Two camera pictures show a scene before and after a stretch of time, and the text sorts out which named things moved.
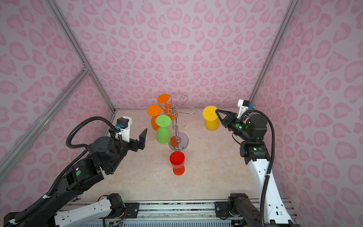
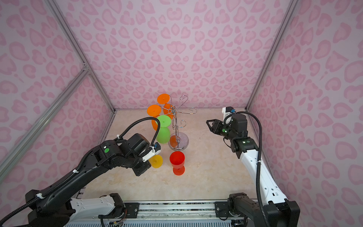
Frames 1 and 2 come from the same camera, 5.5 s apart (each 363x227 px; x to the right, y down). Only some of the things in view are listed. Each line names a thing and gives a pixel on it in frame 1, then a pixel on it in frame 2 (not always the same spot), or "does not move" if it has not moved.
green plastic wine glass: (163, 132) does not move
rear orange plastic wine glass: (169, 110) does not move
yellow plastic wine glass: (211, 120) -> (156, 161)
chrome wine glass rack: (178, 141) does not move
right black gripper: (229, 120) -> (217, 125)
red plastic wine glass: (177, 160) does not move
